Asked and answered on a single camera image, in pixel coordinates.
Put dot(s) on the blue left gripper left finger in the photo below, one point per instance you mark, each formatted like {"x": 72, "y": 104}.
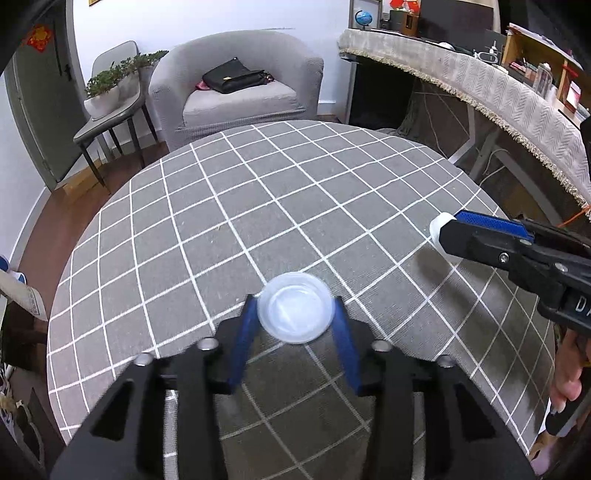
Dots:
{"x": 248, "y": 327}

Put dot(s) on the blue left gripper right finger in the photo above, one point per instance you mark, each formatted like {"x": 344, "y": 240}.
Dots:
{"x": 348, "y": 353}

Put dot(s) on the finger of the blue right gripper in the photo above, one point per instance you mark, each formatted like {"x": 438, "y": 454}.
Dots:
{"x": 510, "y": 227}

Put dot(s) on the white plastic lid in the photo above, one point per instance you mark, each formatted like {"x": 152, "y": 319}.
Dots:
{"x": 295, "y": 307}

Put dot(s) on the person's right hand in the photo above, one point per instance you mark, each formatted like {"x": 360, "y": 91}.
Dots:
{"x": 572, "y": 356}

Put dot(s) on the beige fringed desk cloth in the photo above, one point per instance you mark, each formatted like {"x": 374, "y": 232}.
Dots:
{"x": 514, "y": 107}

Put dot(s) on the grey checked tablecloth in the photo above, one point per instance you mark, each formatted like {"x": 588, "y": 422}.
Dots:
{"x": 145, "y": 315}

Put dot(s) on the wooden desk shelf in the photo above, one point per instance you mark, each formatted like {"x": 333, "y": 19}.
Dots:
{"x": 532, "y": 58}

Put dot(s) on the black monitor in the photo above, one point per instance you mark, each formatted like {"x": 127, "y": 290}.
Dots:
{"x": 460, "y": 23}

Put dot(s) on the beige side tablecloth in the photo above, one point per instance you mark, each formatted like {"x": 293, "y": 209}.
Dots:
{"x": 25, "y": 296}

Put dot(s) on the grey armchair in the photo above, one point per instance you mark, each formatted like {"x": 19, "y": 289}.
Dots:
{"x": 188, "y": 110}

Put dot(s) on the small blue globe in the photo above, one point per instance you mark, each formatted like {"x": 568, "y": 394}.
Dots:
{"x": 363, "y": 19}

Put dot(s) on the black handbag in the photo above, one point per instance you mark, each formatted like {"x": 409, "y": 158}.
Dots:
{"x": 233, "y": 76}

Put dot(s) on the potted green plant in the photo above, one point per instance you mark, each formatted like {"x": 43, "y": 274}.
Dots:
{"x": 106, "y": 89}

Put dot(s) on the grey dining chair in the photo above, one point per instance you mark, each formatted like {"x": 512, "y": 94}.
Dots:
{"x": 124, "y": 112}

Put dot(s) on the grey door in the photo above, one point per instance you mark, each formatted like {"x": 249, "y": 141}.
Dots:
{"x": 44, "y": 99}

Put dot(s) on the red door decoration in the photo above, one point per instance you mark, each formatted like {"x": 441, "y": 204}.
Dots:
{"x": 39, "y": 37}

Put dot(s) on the picture frame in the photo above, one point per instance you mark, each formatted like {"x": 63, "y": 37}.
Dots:
{"x": 375, "y": 7}

